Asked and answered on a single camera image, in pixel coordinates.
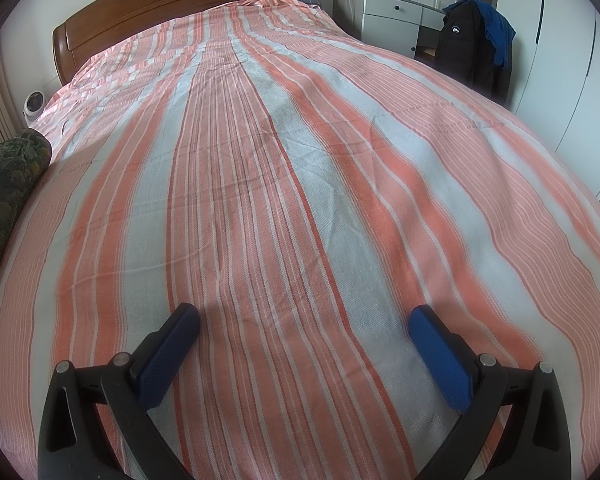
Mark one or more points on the white desk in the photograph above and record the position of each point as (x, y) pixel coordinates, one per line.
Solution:
(390, 15)

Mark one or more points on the dark jacket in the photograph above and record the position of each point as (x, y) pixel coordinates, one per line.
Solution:
(462, 50)

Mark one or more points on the striped pink bed sheet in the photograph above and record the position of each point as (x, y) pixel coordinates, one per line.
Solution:
(280, 160)

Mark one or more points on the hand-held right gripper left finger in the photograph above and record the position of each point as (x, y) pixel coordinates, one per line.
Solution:
(167, 355)

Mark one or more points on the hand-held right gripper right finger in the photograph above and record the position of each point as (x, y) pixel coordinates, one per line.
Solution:
(437, 360)

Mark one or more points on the small white fan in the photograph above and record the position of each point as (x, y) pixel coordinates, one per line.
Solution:
(35, 106)

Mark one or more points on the white wardrobe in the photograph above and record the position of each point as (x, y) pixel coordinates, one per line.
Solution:
(555, 60)

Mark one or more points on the blue garment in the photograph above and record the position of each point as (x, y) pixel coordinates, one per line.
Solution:
(500, 30)

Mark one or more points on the green printed cloth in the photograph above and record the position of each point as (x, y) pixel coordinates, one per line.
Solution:
(7, 190)

